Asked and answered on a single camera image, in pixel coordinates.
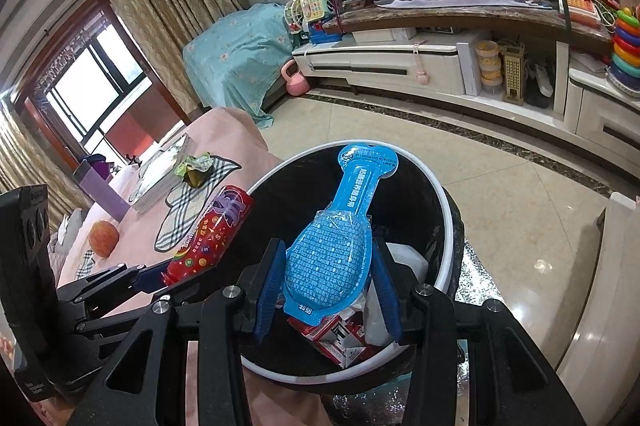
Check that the pink kettlebell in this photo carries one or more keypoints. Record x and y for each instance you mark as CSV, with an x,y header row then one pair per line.
x,y
296,81

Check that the colourful toy cash register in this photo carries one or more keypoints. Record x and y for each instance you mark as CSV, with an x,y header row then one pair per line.
x,y
320,21

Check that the thick green-covered book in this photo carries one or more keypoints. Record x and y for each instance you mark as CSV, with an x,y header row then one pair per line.
x,y
160,176

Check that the stack of yellow tubs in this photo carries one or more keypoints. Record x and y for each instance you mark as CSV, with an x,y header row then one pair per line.
x,y
487,66

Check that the wooden framed glass door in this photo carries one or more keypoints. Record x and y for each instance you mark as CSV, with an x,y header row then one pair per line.
x,y
100,81

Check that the blue blister pack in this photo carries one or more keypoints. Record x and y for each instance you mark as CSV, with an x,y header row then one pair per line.
x,y
325,261

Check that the golden building model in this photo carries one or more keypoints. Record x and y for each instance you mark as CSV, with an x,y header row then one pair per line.
x,y
513,76

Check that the white brown-topped television cabinet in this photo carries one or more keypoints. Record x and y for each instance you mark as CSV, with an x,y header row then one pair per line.
x,y
380,56

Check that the red orange apple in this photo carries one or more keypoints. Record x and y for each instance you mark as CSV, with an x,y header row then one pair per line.
x,y
103,238

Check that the cream white furniture frame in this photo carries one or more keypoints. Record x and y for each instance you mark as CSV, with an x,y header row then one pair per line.
x,y
600,306

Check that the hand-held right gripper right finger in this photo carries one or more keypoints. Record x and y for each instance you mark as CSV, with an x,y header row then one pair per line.
x,y
390,296

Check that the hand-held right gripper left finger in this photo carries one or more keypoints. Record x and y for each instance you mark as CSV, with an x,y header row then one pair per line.
x,y
267,291

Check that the black white-rimmed trash bin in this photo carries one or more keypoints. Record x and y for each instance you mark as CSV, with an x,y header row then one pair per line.
x,y
300,196

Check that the teal covered armchair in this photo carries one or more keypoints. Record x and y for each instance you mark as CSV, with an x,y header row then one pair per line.
x,y
235,56

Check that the red toy telephone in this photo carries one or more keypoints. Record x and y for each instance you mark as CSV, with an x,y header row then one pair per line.
x,y
577,3

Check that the green snack wrapper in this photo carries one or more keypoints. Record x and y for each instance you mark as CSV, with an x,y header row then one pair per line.
x,y
192,171

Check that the red white cardboard box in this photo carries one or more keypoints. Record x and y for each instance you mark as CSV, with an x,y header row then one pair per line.
x,y
330,341

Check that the red candy tube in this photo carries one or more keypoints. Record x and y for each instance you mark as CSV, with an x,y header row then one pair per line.
x,y
220,226

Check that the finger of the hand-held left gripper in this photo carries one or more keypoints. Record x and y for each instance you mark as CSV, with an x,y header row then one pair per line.
x,y
150,278
107,320

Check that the white cloth under television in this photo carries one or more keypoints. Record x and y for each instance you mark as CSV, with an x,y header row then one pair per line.
x,y
425,2

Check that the purple insulated bottle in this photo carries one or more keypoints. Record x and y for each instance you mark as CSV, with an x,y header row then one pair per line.
x,y
107,196

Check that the green white toy wheel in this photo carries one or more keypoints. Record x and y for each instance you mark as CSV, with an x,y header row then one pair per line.
x,y
295,13

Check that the power strip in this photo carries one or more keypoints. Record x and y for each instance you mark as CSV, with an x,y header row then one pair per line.
x,y
542,81

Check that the beige patterned curtain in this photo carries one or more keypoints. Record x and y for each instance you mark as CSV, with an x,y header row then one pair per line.
x,y
25,156
165,6

